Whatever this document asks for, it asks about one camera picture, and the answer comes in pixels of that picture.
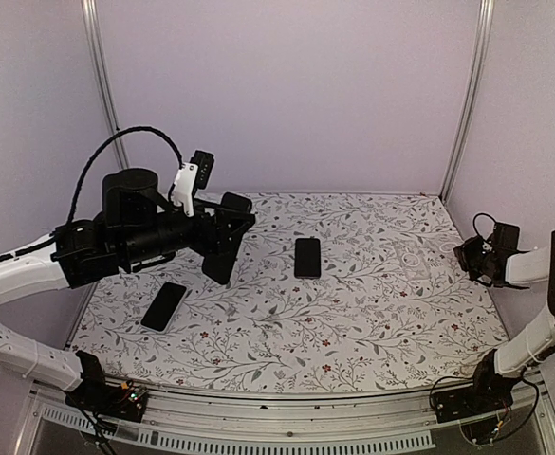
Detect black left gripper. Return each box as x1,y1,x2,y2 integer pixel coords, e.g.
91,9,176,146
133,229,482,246
120,197,254,264

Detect black smartphone corner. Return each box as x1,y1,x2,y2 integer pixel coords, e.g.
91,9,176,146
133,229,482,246
202,192,256,285

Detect black smartphone with white edge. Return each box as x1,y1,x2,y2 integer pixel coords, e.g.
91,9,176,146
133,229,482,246
140,282,187,333

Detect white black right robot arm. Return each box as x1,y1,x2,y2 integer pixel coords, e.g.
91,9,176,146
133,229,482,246
453,225,555,413

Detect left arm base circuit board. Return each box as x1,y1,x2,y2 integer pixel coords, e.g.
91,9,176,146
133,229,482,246
65,351,148,423

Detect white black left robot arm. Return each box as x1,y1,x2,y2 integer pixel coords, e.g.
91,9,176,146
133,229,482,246
0,163,255,411

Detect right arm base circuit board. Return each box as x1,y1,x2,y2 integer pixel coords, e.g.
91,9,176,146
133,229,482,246
428,349,541,446

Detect clear case on mat right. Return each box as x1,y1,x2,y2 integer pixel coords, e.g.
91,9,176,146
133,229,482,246
392,240,431,281

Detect floral patterned table mat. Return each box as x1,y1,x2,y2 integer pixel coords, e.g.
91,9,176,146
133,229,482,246
70,193,507,393

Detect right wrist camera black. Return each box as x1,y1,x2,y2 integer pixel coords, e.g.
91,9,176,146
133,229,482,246
490,222,521,251

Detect black right camera cable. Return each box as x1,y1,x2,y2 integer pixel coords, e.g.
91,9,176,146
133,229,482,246
472,212,501,243

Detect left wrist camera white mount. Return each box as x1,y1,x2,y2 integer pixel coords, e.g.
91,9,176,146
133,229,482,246
168,150,214,218

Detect black sleeved left camera cable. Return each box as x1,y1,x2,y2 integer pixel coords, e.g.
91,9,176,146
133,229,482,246
65,124,186,224

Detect aluminium front rail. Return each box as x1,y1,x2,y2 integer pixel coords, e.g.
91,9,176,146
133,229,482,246
14,372,555,454

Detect left aluminium frame post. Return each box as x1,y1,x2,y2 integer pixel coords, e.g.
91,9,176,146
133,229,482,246
80,0,131,170

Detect aluminium frame post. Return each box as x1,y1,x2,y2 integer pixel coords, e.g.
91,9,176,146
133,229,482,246
80,0,131,170
439,0,495,205

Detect right aluminium frame post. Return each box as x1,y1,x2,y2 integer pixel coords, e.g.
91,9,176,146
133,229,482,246
439,0,495,205

